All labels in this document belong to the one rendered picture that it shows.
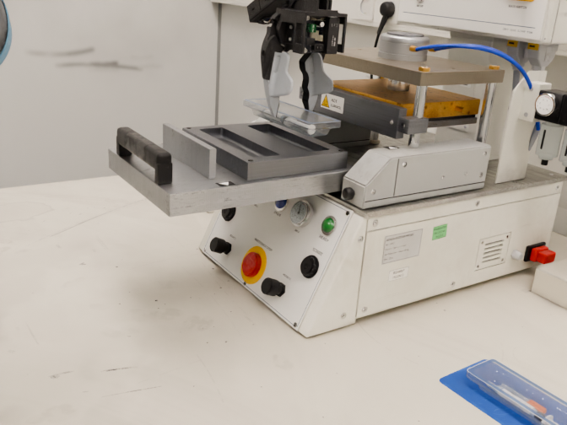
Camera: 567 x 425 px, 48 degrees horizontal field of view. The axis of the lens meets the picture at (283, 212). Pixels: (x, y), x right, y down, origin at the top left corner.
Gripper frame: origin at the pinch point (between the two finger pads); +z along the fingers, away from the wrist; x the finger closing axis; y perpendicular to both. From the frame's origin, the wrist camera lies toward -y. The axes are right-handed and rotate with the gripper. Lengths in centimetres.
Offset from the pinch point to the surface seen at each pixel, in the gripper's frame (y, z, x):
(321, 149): 6.1, 5.2, 2.0
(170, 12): -149, -3, 47
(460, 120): 10.2, 1.5, 26.0
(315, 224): 9.0, 15.6, -0.1
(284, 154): 8.2, 4.7, -5.9
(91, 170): -149, 54, 16
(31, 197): -55, 29, -26
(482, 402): 38.2, 29.3, 5.3
